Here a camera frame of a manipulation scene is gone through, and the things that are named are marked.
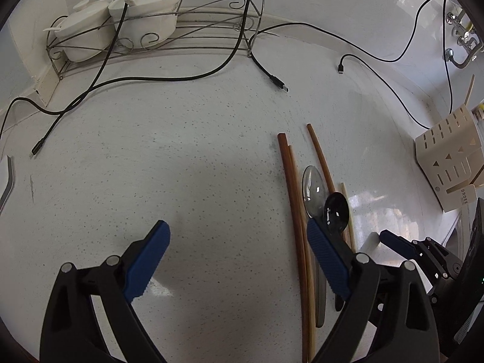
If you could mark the dark brown chopstick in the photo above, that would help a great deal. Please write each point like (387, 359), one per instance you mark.
(310, 310)
(319, 155)
(283, 151)

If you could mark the light wooden chopstick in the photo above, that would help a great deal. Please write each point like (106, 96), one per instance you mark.
(345, 191)
(469, 89)

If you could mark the silver metal spoon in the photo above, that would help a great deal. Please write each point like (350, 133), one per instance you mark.
(314, 191)

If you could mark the small jar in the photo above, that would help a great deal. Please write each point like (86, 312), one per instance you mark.
(479, 112)

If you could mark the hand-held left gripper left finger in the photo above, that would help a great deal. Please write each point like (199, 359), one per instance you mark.
(149, 261)

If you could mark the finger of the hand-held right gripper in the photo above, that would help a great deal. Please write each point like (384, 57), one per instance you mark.
(393, 242)

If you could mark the white ceramic spoon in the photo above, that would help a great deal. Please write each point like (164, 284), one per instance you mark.
(51, 28)

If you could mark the chrome angle valve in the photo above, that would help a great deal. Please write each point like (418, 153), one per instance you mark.
(450, 17)
(469, 41)

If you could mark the black plastic spoon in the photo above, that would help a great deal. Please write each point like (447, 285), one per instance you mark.
(336, 211)

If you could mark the white lidded ceramic pot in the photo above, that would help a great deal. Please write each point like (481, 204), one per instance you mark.
(145, 15)
(81, 34)

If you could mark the beige plastic utensil holder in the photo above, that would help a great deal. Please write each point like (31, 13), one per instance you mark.
(450, 151)

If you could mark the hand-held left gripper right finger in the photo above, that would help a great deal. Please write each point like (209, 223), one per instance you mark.
(327, 257)

